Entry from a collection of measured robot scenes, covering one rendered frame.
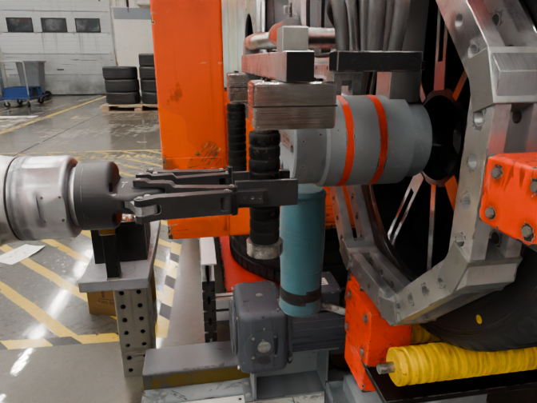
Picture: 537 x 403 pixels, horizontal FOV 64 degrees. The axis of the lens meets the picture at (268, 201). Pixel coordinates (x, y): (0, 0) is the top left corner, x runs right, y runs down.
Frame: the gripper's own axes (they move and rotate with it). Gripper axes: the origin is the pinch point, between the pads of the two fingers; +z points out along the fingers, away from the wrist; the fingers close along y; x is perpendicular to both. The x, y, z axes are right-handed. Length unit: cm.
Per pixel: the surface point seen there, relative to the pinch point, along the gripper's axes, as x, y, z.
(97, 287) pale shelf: -40, -54, -34
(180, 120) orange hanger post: 0, -60, -11
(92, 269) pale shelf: -38, -61, -36
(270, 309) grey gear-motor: -42, -41, 8
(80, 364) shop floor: -83, -82, -50
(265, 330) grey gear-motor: -47, -39, 6
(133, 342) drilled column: -70, -73, -30
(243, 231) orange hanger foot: -30, -60, 4
